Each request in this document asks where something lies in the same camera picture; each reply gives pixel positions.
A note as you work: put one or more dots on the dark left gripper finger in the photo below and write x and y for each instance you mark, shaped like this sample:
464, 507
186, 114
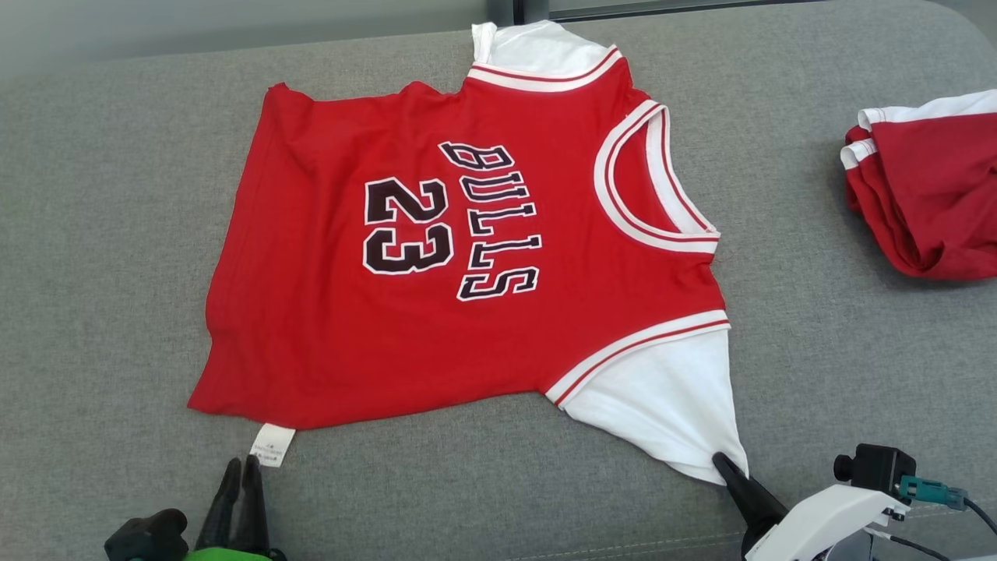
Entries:
255, 514
222, 522

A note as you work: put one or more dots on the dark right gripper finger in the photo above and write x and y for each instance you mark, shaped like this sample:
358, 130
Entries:
748, 499

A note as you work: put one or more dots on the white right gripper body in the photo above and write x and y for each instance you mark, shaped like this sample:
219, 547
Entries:
826, 518

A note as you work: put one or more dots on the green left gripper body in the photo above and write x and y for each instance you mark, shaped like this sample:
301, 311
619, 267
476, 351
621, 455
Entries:
230, 555

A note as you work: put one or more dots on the red Bulls 23 jersey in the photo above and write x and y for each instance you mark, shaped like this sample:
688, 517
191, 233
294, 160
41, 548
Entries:
327, 327

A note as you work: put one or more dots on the red shorts with white trim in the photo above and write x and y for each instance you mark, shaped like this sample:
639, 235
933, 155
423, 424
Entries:
935, 195

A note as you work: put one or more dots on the grey fabric sofa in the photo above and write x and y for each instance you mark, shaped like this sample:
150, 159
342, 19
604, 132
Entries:
117, 234

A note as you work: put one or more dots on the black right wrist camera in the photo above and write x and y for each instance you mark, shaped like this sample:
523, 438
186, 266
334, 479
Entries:
876, 467

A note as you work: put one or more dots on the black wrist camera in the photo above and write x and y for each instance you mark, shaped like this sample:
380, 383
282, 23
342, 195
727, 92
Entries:
876, 467
148, 538

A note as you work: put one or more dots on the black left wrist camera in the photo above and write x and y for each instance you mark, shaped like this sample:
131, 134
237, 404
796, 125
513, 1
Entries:
148, 538

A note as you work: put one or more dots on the grey partition base rail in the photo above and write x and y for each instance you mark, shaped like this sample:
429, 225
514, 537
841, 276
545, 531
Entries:
662, 8

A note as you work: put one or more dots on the grey partition post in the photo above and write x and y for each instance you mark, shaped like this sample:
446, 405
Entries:
518, 9

